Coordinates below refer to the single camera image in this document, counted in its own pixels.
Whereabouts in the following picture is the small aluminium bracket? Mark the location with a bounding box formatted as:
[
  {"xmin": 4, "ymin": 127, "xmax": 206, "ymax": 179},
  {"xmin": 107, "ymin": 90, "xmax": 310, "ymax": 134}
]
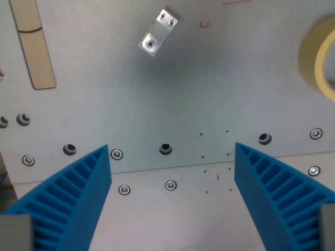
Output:
[{"xmin": 138, "ymin": 8, "xmax": 181, "ymax": 58}]

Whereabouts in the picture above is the wooden slat with rounded end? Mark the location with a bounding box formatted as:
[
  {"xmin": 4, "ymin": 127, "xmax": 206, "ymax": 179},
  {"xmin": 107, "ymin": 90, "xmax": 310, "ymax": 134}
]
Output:
[{"xmin": 8, "ymin": 0, "xmax": 57, "ymax": 90}]

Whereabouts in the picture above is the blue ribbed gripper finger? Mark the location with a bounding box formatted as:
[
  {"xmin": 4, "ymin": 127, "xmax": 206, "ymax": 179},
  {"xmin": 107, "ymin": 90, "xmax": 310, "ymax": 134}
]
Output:
[
  {"xmin": 0, "ymin": 144, "xmax": 113, "ymax": 251},
  {"xmin": 234, "ymin": 142, "xmax": 335, "ymax": 251}
]

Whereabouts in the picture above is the yellow masking tape roll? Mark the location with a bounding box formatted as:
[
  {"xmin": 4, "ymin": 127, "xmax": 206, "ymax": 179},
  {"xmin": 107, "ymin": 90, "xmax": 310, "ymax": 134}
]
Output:
[{"xmin": 297, "ymin": 11, "xmax": 335, "ymax": 102}]

